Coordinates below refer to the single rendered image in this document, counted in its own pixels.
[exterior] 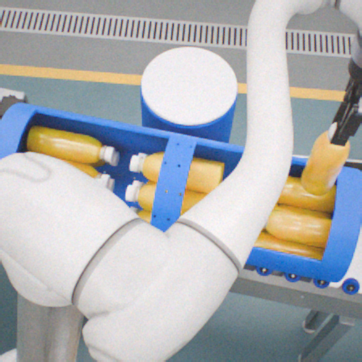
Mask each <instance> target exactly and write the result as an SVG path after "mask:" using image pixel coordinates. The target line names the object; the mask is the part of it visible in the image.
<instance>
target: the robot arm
mask: <svg viewBox="0 0 362 362"><path fill-rule="evenodd" d="M325 6H331V7H334V8H335V9H337V10H338V11H340V12H342V13H343V14H345V15H346V16H347V17H348V18H349V19H350V20H351V21H352V22H353V23H354V24H355V25H356V27H357V30H356V34H355V36H354V38H353V41H352V43H351V57H350V59H349V62H348V64H347V69H348V73H349V74H350V78H349V79H348V81H347V85H346V86H345V88H344V91H345V92H346V93H345V95H344V96H343V101H344V102H341V104H340V106H339V109H338V111H337V112H336V114H335V118H334V119H333V122H332V124H333V123H335V122H337V124H336V130H335V132H334V134H333V136H332V138H331V140H330V143H331V144H334V145H341V146H345V145H346V143H347V141H348V139H349V137H354V135H355V133H356V132H357V131H358V129H359V127H360V125H361V123H362V0H255V4H254V5H253V8H252V11H251V13H250V18H249V22H248V26H247V35H246V89H247V133H246V145H245V149H244V152H243V155H242V159H241V161H240V162H239V164H238V166H237V167H236V168H235V170H234V171H233V172H232V173H231V174H230V176H228V177H226V179H225V180H224V181H223V182H222V183H221V184H220V185H219V186H217V187H216V188H215V189H214V190H213V191H211V192H210V193H209V194H208V195H207V196H206V197H204V198H203V199H202V200H200V201H199V203H198V204H196V205H195V206H194V207H192V208H191V209H190V210H188V211H187V212H186V213H184V214H183V215H182V216H181V217H179V218H178V219H177V220H176V221H175V222H174V223H173V224H172V225H171V226H170V228H169V229H168V230H167V231H166V232H165V233H163V232H162V231H161V230H160V229H157V228H154V227H153V226H152V225H151V224H149V223H147V222H146V221H144V220H142V219H141V218H140V217H139V216H138V215H137V214H136V213H135V212H134V211H133V210H131V209H130V208H129V207H128V206H127V205H126V204H125V203H124V201H123V200H121V199H120V198H119V197H118V196H116V195H115V194H114V193H113V192H111V191H110V190H108V189H106V188H105V187H104V186H103V185H101V184H100V183H98V182H96V181H95V180H94V179H92V177H90V176H89V175H88V174H86V173H84V172H83V171H80V170H79V169H77V168H76V167H74V166H72V165H70V164H69V163H67V162H63V161H62V160H59V159H56V158H52V157H49V156H46V155H43V154H40V153H35V152H29V151H28V152H25V154H12V155H11V156H8V157H6V158H3V159H2V160H1V161H0V260H1V262H2V265H4V268H5V269H6V272H7V274H8V276H9V278H10V281H11V283H12V284H13V286H14V288H15V289H16V290H17V291H18V308H17V345H16V349H13V350H11V351H8V352H6V353H4V354H3V355H1V356H0V362H75V360H76V355H77V350H78V343H80V341H79V338H81V333H82V332H83V336H84V340H85V343H86V345H87V346H88V348H89V352H90V354H91V357H92V358H94V359H95V360H97V361H98V362H165V361H166V360H168V359H169V358H171V357H172V356H173V355H174V354H175V353H176V352H177V351H178V350H179V349H181V348H182V347H183V346H184V345H186V344H187V343H188V342H189V341H190V340H191V339H192V338H193V337H194V336H195V335H196V333H197V332H198V331H199V330H200V329H201V328H202V326H203V325H204V324H205V323H206V322H207V321H208V320H209V319H210V318H211V316H212V315H213V314H214V312H215V311H216V310H217V308H218V307H219V306H220V304H221V303H222V301H223V299H224V297H225V295H226V293H227V292H228V290H229V289H230V288H231V286H232V285H233V283H234V281H235V280H236V279H237V277H238V274H239V272H240V271H241V270H242V268H243V266H244V264H245V262H246V260H247V257H248V255H249V253H250V250H251V248H252V246H253V245H254V244H255V242H256V240H257V238H258V236H259V234H260V232H261V230H262V229H263V226H264V224H265V222H266V220H267V219H268V217H269V215H270V213H271V211H272V210H273V208H274V206H275V204H276V201H277V199H279V197H280V194H281V192H282V191H283V188H284V185H285V183H286V180H287V177H288V172H289V168H290V165H291V160H292V154H293V119H292V109H291V100H290V91H289V82H288V65H287V57H286V46H285V30H286V26H287V23H288V21H289V20H290V19H291V17H292V16H293V15H295V14H296V13H297V14H301V15H307V14H311V13H313V12H315V11H316V10H317V9H321V8H324V7H325ZM85 315H86V316H87V317H88V318H89V321H88V322H87V324H86V325H85V326H84V327H83V331H82V324H83V320H84V316H85Z"/></svg>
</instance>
